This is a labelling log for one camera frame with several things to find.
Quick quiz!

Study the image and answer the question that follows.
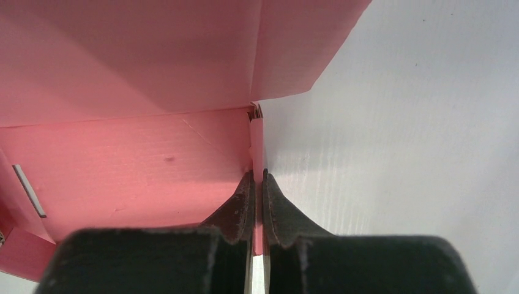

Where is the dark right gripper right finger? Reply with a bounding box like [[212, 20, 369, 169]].
[[262, 169, 334, 293]]

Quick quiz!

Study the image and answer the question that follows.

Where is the pink cardboard box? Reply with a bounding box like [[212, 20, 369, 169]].
[[1, 1, 369, 281]]

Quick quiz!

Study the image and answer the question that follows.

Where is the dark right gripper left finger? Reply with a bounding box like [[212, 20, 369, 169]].
[[200, 171, 255, 293]]

